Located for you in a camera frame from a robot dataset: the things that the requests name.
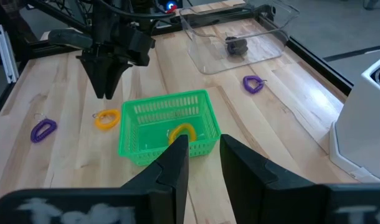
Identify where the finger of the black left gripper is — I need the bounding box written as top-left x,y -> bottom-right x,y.
77,52 -> 107,99
105,62 -> 133,100

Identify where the purple spring keychain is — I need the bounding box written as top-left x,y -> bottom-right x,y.
30,113 -> 58,144
242,75 -> 268,95

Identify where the black table frame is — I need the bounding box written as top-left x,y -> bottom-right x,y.
0,2 -> 354,128

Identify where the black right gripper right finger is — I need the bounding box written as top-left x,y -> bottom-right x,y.
220,134 -> 380,224

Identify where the clear plastic bin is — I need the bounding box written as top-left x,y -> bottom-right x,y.
179,2 -> 300,75

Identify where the black spring keychain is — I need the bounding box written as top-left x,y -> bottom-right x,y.
229,35 -> 249,54
226,39 -> 245,57

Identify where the white aluminium extrusion bar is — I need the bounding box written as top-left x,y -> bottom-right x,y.
0,24 -> 19,84

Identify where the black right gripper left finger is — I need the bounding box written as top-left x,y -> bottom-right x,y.
0,134 -> 190,224

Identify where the orange spring keychain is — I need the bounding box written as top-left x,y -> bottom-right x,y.
167,123 -> 197,146
92,108 -> 121,131

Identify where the green plastic basket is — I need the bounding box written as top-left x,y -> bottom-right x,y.
117,89 -> 222,166

